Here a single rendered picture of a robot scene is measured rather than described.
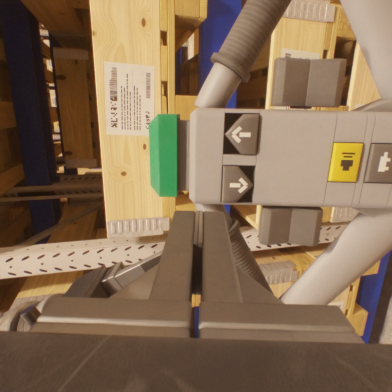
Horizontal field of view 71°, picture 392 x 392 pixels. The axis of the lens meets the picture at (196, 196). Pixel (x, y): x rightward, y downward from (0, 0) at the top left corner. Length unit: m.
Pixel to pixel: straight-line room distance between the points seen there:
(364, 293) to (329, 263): 1.44
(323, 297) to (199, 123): 0.24
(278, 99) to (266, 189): 0.08
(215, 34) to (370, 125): 0.82
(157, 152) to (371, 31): 0.22
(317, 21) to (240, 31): 0.89
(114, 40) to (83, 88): 1.27
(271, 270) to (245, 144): 1.03
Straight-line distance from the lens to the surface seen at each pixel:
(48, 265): 1.16
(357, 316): 1.74
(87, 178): 2.31
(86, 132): 2.20
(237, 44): 0.28
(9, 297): 1.86
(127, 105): 0.93
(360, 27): 0.32
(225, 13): 1.09
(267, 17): 0.29
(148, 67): 0.94
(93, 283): 0.40
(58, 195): 2.09
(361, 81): 1.27
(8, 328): 0.42
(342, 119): 0.29
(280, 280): 1.31
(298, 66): 0.28
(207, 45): 1.05
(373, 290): 1.82
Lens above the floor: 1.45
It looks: 14 degrees down
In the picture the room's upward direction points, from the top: 93 degrees counter-clockwise
